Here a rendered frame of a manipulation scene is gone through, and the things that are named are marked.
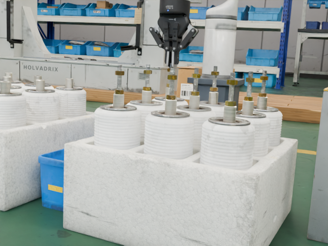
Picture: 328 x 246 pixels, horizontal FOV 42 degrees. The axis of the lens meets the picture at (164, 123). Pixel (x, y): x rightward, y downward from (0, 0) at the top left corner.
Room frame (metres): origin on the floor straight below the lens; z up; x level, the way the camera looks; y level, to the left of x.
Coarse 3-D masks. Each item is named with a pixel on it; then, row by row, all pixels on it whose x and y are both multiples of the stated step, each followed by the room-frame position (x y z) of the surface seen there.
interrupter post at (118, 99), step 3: (114, 96) 0.86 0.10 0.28; (117, 96) 0.86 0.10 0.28; (120, 96) 0.86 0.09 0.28; (123, 96) 0.86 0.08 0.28; (114, 99) 0.86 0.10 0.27; (117, 99) 0.86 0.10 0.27; (120, 99) 0.86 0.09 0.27; (123, 99) 0.87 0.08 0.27; (114, 102) 0.86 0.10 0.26; (117, 102) 0.86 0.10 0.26; (120, 102) 0.86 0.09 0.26; (123, 102) 0.87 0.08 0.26; (114, 105) 0.86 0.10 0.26; (117, 105) 0.86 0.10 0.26; (120, 105) 0.86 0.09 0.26; (123, 105) 0.87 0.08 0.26; (120, 108) 0.86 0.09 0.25; (123, 108) 0.87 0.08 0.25
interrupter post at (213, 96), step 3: (210, 93) 1.02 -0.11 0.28; (213, 93) 1.02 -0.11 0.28; (216, 93) 1.02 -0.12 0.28; (210, 96) 1.02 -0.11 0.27; (213, 96) 1.02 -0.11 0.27; (216, 96) 1.02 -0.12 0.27; (210, 99) 1.02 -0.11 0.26; (213, 99) 1.02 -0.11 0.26; (216, 99) 1.02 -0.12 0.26; (210, 102) 1.02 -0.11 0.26; (213, 102) 1.02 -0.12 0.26; (216, 102) 1.02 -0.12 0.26
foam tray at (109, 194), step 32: (64, 160) 0.83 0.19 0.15; (96, 160) 0.80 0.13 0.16; (128, 160) 0.77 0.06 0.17; (160, 160) 0.74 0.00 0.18; (192, 160) 0.75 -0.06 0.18; (256, 160) 0.79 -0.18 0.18; (288, 160) 0.91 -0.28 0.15; (64, 192) 0.83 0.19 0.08; (96, 192) 0.80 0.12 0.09; (128, 192) 0.77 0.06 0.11; (160, 192) 0.74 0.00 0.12; (192, 192) 0.71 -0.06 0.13; (224, 192) 0.68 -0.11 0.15; (256, 192) 0.67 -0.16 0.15; (288, 192) 0.96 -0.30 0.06; (64, 224) 0.83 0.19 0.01; (96, 224) 0.80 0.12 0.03; (128, 224) 0.76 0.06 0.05; (160, 224) 0.73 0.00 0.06; (192, 224) 0.71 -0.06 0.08; (224, 224) 0.68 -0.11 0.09; (256, 224) 0.69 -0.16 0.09
